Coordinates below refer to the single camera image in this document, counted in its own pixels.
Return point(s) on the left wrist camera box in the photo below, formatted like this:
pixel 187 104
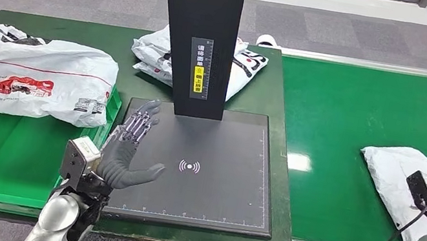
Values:
pixel 78 162

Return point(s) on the white parcel red truck print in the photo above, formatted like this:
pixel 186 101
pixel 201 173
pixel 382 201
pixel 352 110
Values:
pixel 44 69

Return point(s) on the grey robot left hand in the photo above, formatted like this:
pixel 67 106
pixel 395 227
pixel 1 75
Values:
pixel 119 164

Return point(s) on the black inbound scanning machine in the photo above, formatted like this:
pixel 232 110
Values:
pixel 222 173

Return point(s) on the green conveyor belt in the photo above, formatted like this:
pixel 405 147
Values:
pixel 332 135

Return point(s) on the grey parcel dark red print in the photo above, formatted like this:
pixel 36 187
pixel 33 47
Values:
pixel 391 175

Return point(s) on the white rounded object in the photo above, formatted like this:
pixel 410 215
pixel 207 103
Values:
pixel 267 39

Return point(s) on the white crumpled parcel red mark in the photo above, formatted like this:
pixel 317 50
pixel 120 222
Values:
pixel 154 72

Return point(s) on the green plastic crate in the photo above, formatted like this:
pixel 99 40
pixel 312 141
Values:
pixel 6 163

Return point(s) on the white parcel black lettering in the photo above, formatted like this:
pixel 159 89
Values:
pixel 151 46

